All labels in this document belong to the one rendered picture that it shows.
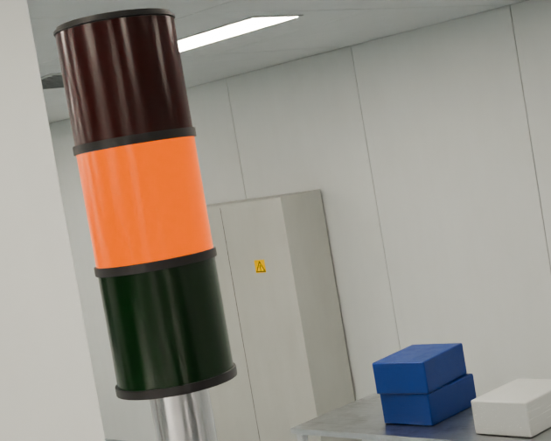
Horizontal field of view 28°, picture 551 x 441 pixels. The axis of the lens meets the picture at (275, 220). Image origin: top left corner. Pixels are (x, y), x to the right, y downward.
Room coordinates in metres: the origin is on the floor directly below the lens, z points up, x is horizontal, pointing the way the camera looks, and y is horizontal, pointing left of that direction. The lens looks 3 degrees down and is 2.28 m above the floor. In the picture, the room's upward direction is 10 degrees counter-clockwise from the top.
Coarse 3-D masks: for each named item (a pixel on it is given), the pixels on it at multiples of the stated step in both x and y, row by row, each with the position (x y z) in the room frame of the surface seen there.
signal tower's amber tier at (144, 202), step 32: (96, 160) 0.43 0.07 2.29; (128, 160) 0.43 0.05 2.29; (160, 160) 0.43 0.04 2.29; (192, 160) 0.44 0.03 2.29; (96, 192) 0.43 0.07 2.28; (128, 192) 0.43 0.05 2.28; (160, 192) 0.43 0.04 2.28; (192, 192) 0.44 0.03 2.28; (96, 224) 0.44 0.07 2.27; (128, 224) 0.43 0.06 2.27; (160, 224) 0.43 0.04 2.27; (192, 224) 0.44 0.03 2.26; (96, 256) 0.44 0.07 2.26; (128, 256) 0.43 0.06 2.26; (160, 256) 0.43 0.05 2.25
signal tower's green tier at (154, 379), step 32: (128, 288) 0.43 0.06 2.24; (160, 288) 0.43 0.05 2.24; (192, 288) 0.43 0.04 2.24; (128, 320) 0.43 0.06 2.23; (160, 320) 0.43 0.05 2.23; (192, 320) 0.43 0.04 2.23; (224, 320) 0.45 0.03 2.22; (128, 352) 0.43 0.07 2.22; (160, 352) 0.43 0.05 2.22; (192, 352) 0.43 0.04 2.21; (224, 352) 0.44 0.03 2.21; (128, 384) 0.44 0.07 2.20; (160, 384) 0.43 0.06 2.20
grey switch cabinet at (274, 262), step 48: (240, 240) 7.57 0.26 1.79; (288, 240) 7.25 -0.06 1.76; (240, 288) 7.63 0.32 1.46; (288, 288) 7.30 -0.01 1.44; (336, 288) 7.53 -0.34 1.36; (240, 336) 7.69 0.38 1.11; (288, 336) 7.35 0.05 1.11; (336, 336) 7.47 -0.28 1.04; (240, 384) 7.75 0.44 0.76; (288, 384) 7.40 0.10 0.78; (336, 384) 7.41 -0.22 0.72; (240, 432) 7.81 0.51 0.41; (288, 432) 7.46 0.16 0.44
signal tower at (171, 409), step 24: (72, 24) 0.43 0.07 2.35; (96, 144) 0.43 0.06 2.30; (120, 144) 0.43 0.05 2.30; (144, 264) 0.43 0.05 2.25; (168, 264) 0.43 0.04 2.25; (192, 384) 0.43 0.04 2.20; (216, 384) 0.43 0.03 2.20; (168, 408) 0.44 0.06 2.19; (192, 408) 0.44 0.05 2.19; (168, 432) 0.44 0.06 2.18; (192, 432) 0.44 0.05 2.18
